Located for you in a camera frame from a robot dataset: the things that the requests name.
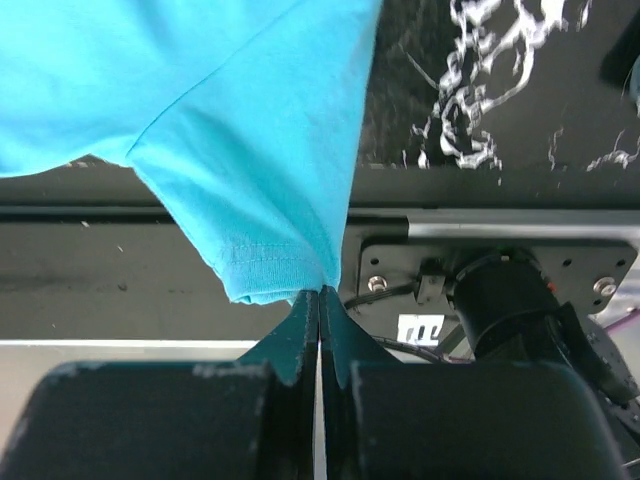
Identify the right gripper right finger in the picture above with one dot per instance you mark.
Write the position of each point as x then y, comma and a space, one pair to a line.
386, 419

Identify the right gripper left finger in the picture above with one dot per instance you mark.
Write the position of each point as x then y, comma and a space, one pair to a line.
251, 418

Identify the turquoise t-shirt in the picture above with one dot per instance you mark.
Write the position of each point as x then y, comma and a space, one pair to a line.
214, 89

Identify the aluminium rail frame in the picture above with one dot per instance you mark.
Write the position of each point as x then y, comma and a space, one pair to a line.
27, 361

